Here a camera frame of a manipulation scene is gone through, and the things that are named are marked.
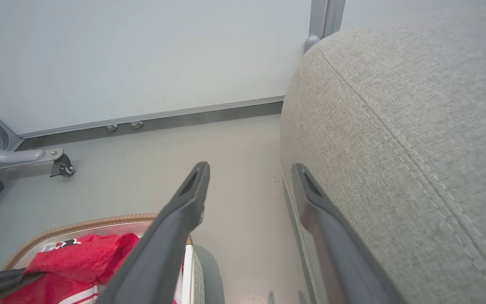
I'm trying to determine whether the white laundry basket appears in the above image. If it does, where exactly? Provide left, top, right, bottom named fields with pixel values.
left=3, top=212, right=206, bottom=304

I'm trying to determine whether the grey fabric sofa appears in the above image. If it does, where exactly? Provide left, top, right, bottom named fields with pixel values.
left=280, top=27, right=486, bottom=304

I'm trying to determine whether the grey partition support leg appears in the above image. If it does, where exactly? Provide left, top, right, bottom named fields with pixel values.
left=0, top=131, right=65, bottom=170

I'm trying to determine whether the red sports jersey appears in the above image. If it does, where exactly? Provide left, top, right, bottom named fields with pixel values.
left=0, top=232, right=184, bottom=304

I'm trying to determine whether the grey partition bottom rail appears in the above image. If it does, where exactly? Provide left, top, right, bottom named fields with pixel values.
left=17, top=96, right=285, bottom=150

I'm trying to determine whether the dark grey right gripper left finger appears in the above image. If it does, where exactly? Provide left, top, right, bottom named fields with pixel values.
left=95, top=162, right=211, bottom=304

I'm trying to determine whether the grey double frame post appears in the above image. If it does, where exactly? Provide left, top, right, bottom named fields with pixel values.
left=303, top=0, right=346, bottom=54

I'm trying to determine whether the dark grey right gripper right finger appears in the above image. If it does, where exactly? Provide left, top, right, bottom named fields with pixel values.
left=291, top=163, right=406, bottom=304

